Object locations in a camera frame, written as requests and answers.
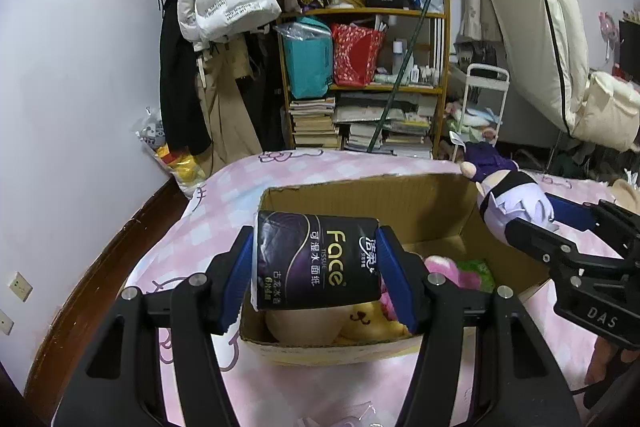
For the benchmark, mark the wall socket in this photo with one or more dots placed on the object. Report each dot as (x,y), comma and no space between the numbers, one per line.
(6,323)
(20,287)

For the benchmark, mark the purple haired plush doll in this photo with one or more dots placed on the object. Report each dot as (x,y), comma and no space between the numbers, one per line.
(504,191)

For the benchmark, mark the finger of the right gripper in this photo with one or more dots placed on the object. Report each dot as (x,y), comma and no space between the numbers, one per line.
(614,225)
(555,251)

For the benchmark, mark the black Face tissue pack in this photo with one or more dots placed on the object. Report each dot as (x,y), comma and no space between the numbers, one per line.
(303,262)

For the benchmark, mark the clear bag purple charm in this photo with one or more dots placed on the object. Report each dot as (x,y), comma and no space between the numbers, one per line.
(358,415)

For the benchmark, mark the green tissue pack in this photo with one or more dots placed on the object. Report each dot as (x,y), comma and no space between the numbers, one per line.
(475,271)

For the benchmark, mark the pink swirl yellow plush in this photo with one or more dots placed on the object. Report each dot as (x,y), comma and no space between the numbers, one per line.
(360,323)

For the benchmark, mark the plastic bag of toys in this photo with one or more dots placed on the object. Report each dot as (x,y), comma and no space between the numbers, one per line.
(150,131)

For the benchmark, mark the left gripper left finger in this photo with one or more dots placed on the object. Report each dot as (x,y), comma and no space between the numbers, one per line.
(117,380)

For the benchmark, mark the white rolling cart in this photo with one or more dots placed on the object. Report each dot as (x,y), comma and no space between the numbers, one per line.
(478,115)

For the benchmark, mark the teal storage bag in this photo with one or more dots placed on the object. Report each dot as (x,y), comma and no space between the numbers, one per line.
(308,52)

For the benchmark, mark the black hanging coat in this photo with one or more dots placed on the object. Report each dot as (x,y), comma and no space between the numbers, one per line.
(183,119)

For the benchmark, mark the pink Hello Kitty bedsheet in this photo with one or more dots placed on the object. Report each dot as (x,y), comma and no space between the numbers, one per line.
(269,394)

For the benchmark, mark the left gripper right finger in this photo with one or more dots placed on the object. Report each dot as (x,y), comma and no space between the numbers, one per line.
(516,380)

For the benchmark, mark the open cardboard box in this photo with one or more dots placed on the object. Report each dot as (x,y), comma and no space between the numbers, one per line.
(433,214)

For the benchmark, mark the wooden bookshelf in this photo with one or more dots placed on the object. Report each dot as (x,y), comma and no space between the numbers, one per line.
(420,101)

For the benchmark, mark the person's right hand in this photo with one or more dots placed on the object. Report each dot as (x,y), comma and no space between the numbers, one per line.
(607,363)

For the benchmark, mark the pink plush bear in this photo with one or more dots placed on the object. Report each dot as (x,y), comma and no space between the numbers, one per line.
(439,265)

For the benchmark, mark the stack of books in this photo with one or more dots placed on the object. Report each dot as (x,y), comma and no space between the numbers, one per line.
(313,124)

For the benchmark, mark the lower wall socket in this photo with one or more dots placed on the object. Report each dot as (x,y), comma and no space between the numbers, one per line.
(6,323)

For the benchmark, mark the cream folded mattress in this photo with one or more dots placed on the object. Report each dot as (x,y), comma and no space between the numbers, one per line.
(547,54)

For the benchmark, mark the green pole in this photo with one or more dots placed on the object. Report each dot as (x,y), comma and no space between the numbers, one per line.
(400,75)

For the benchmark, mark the red gift bag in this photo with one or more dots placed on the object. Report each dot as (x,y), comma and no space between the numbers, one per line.
(355,51)

